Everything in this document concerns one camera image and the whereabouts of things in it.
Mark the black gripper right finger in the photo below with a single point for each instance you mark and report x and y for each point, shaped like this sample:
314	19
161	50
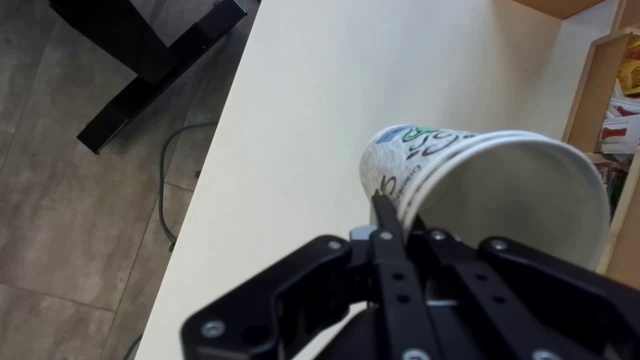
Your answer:
505	300

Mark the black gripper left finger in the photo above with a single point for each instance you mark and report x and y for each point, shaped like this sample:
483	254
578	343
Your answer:
279	310

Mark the patterned paper cup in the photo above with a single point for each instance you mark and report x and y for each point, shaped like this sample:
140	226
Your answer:
539	193
409	154

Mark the wooden tea organizer rack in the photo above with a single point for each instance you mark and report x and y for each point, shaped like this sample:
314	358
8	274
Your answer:
593	86

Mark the black table base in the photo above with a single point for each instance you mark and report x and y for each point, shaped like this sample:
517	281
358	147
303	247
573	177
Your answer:
121	30

